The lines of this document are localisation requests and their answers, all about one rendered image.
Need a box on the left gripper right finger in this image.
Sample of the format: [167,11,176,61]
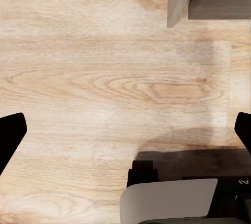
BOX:
[234,112,251,154]

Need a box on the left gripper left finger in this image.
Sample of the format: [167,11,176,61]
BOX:
[0,112,27,175]

